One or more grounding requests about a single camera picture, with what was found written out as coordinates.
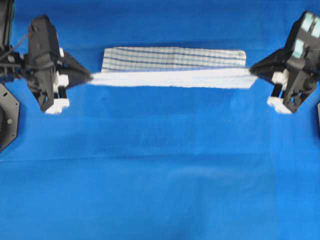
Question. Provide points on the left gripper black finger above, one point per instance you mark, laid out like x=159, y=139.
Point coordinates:
x=69, y=79
x=72, y=68

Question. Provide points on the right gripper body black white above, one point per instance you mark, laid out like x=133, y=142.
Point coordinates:
x=280, y=80

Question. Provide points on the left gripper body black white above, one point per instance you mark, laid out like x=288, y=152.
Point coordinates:
x=60, y=96

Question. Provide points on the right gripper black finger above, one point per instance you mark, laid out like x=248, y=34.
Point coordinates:
x=276, y=62
x=266, y=75

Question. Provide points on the blue striped white towel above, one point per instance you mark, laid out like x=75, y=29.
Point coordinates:
x=174, y=67

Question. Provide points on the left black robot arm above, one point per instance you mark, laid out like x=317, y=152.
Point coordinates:
x=11, y=61

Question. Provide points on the blue table cloth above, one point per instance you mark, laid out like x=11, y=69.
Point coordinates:
x=162, y=163

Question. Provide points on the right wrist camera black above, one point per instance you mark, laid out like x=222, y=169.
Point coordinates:
x=303, y=62

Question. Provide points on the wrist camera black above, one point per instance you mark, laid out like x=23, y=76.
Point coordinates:
x=43, y=53
x=303, y=62

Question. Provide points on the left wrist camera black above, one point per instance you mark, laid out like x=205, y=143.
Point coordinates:
x=43, y=53

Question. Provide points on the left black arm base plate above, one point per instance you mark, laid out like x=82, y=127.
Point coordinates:
x=9, y=117

